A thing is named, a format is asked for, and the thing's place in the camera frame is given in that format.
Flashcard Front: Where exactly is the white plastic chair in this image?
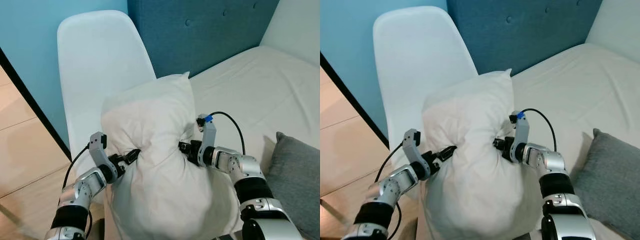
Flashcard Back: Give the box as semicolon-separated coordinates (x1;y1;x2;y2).
372;6;478;201
56;10;158;203

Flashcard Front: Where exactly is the white bed pillow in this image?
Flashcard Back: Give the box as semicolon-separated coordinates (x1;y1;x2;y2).
259;0;321;66
585;0;640;63

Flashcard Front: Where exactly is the bed with white sheet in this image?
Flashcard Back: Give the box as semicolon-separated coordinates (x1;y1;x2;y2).
189;46;321;236
511;42;640;236

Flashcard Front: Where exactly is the grey cushion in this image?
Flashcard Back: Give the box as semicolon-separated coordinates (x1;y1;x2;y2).
570;128;640;240
265;131;321;240

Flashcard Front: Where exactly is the black baseboard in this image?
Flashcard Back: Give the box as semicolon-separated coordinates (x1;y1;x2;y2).
0;47;72;161
320;51;390;148

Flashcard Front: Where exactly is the blue upholstered headboard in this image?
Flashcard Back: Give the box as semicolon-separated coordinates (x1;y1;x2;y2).
446;0;603;76
127;0;281;78

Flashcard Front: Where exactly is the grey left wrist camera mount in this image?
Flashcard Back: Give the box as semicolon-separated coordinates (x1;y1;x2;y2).
89;131;118;173
403;128;430;168

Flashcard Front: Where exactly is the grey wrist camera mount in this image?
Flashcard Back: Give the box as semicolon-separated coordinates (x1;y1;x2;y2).
403;128;430;168
196;114;217;151
89;131;118;173
509;111;530;148

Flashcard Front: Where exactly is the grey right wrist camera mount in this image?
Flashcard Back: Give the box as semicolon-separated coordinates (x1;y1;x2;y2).
509;111;530;148
196;114;217;151

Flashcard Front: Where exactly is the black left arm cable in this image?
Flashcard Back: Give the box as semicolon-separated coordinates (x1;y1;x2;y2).
62;144;94;238
375;142;407;240

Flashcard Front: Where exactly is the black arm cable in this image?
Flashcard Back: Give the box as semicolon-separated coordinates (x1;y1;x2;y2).
520;108;557;152
207;111;247;156
62;144;94;238
375;142;407;240

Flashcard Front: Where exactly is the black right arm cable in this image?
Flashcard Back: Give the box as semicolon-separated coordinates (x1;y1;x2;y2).
207;111;247;156
520;108;557;152

